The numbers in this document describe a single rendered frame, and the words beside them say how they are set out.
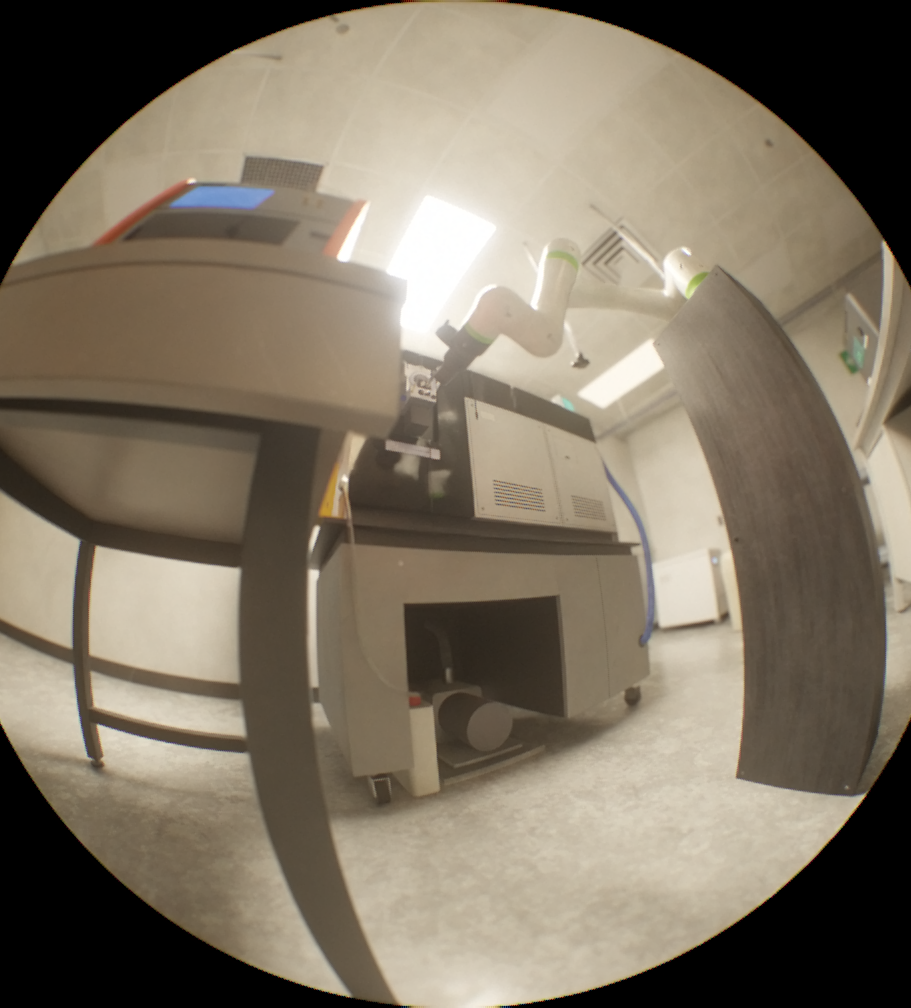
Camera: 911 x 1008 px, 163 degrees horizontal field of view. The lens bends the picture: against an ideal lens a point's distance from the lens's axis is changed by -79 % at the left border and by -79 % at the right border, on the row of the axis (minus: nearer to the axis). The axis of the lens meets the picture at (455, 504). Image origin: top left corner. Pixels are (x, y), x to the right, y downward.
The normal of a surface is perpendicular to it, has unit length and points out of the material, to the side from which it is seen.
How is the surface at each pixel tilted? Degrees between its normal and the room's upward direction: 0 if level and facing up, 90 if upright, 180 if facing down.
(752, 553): 90
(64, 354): 90
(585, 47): 180
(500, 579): 90
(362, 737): 90
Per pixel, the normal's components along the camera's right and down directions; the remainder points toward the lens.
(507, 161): 0.06, 0.94
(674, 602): -0.88, -0.11
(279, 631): 0.48, -0.33
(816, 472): -0.98, 0.00
